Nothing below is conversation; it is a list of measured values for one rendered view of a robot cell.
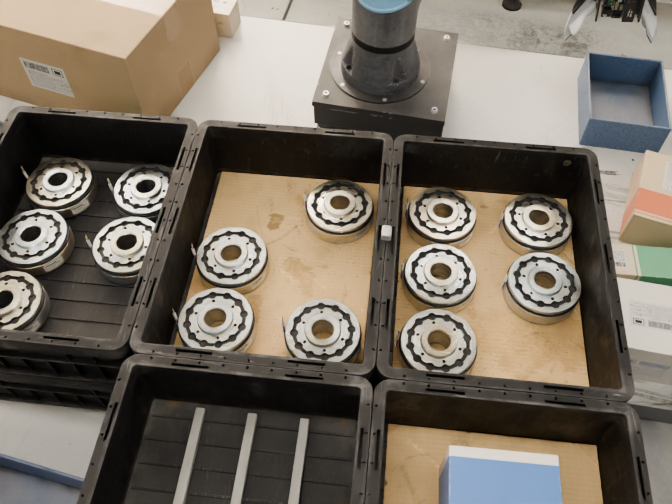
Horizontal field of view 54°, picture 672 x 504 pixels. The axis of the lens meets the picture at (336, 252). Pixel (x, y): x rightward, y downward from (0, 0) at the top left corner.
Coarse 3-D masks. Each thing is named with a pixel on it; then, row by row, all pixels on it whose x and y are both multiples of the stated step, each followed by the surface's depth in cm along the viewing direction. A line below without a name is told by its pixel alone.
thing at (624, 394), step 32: (384, 256) 89; (608, 256) 86; (384, 288) 84; (608, 288) 84; (384, 320) 81; (384, 352) 79; (448, 384) 76; (480, 384) 76; (512, 384) 76; (544, 384) 76
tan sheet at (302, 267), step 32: (224, 192) 106; (256, 192) 106; (288, 192) 106; (224, 224) 102; (256, 224) 102; (288, 224) 102; (288, 256) 99; (320, 256) 99; (352, 256) 99; (192, 288) 96; (256, 288) 95; (288, 288) 95; (320, 288) 95; (352, 288) 95; (256, 320) 92; (256, 352) 90
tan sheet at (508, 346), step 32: (416, 192) 106; (480, 192) 106; (480, 224) 102; (480, 256) 99; (512, 256) 99; (480, 288) 95; (544, 288) 95; (480, 320) 92; (512, 320) 92; (576, 320) 92; (480, 352) 90; (512, 352) 89; (544, 352) 89; (576, 352) 89; (576, 384) 87
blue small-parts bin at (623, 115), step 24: (600, 72) 138; (624, 72) 137; (648, 72) 136; (600, 96) 137; (624, 96) 137; (648, 96) 137; (600, 120) 124; (624, 120) 133; (648, 120) 133; (600, 144) 128; (624, 144) 127; (648, 144) 126
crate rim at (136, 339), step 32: (224, 128) 101; (256, 128) 100; (288, 128) 100; (320, 128) 100; (192, 160) 97; (384, 160) 96; (384, 192) 93; (384, 224) 90; (160, 256) 87; (160, 352) 79; (224, 352) 79
